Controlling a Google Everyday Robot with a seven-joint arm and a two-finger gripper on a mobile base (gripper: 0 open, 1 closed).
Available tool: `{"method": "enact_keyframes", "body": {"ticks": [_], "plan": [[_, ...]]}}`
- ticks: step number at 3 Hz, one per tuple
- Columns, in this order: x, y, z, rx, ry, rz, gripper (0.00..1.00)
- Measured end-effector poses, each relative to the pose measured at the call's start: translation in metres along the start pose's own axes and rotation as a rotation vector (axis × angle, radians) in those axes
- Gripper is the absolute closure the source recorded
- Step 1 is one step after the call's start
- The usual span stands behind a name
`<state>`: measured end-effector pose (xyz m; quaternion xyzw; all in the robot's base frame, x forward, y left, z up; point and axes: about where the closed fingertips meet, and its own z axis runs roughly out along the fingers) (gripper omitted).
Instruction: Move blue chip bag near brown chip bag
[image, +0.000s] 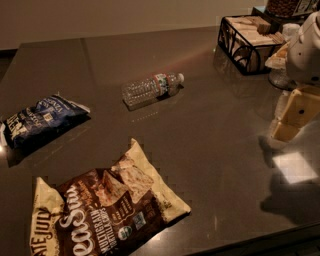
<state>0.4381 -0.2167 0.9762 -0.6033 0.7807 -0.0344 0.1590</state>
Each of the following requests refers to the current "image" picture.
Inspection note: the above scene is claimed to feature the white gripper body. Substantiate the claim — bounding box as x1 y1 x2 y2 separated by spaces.
286 11 320 85

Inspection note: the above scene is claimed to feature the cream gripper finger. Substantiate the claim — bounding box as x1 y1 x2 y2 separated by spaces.
271 85 320 141

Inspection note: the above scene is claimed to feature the blue chip bag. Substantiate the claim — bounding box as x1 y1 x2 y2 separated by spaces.
0 94 90 149

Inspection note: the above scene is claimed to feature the brown multigrain chip bag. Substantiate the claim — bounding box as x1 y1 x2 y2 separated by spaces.
29 140 191 256

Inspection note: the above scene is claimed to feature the snack jar in background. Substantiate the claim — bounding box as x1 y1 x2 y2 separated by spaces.
266 0 319 18

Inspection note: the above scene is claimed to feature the clear plastic water bottle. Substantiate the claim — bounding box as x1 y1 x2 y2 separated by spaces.
122 72 184 109

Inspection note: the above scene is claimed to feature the wire mesh cup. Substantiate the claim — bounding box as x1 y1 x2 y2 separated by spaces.
265 43 296 91

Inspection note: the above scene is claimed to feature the black wire napkin basket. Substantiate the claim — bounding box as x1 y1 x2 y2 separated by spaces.
218 15 285 75

